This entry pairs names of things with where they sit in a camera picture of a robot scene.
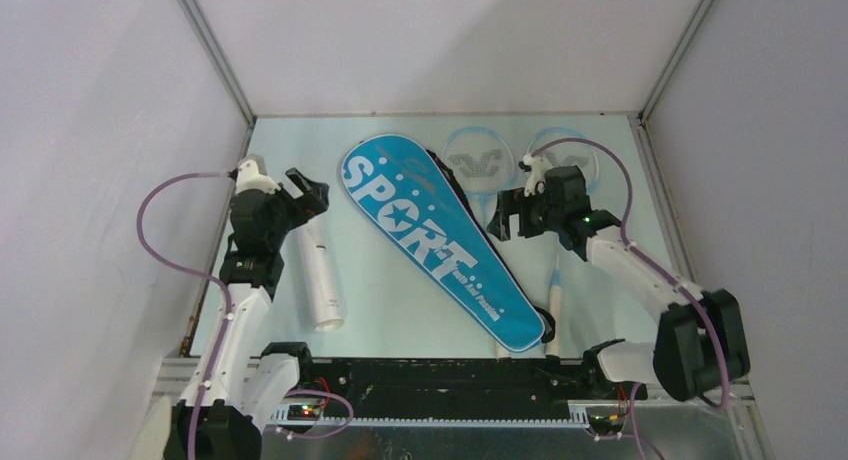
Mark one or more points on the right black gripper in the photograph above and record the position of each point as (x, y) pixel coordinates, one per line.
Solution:
(512, 202)

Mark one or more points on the white shuttlecock tube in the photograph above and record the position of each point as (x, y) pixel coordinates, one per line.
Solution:
(320, 280)

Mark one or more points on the blue racket cover bag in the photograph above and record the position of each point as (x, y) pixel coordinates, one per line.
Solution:
(414, 198)

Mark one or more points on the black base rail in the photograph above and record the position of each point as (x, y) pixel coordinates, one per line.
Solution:
(533, 390)

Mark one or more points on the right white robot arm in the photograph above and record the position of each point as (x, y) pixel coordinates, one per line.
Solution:
(700, 342)

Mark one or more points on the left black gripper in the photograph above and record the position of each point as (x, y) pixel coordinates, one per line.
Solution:
(313, 201)

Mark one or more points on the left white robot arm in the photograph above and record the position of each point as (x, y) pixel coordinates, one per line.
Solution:
(222, 413)

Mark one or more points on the blue badminton racket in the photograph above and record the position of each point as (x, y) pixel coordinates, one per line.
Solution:
(565, 154)
(482, 163)

